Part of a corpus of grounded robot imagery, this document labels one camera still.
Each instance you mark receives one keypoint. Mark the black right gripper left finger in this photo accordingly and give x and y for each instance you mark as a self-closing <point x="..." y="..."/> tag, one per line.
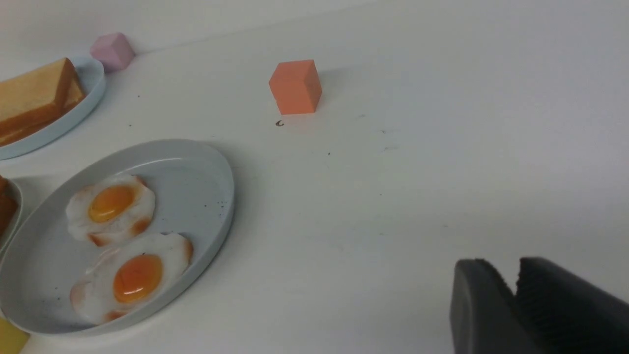
<point x="484" y="317"/>

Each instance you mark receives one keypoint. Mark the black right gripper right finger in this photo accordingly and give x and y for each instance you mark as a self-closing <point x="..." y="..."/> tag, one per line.
<point x="569" y="314"/>

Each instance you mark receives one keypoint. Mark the orange cube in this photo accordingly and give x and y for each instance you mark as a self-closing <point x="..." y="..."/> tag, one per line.
<point x="296" y="87"/>

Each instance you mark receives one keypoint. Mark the yellow block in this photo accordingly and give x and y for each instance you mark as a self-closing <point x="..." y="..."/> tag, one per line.
<point x="12" y="339"/>

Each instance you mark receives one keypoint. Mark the back fried egg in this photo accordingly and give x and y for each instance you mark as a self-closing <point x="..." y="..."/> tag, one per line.
<point x="112" y="211"/>

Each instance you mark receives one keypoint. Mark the fried egg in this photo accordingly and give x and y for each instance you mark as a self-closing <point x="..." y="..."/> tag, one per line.
<point x="126" y="277"/>
<point x="112" y="211"/>

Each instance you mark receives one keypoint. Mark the light blue bread plate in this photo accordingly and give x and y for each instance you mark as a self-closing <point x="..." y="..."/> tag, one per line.
<point x="92" y="77"/>

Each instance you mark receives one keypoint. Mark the pink cube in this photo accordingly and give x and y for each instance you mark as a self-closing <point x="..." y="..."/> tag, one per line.
<point x="114" y="51"/>

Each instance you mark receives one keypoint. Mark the front fried egg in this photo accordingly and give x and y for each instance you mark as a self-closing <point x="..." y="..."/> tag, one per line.
<point x="126" y="277"/>

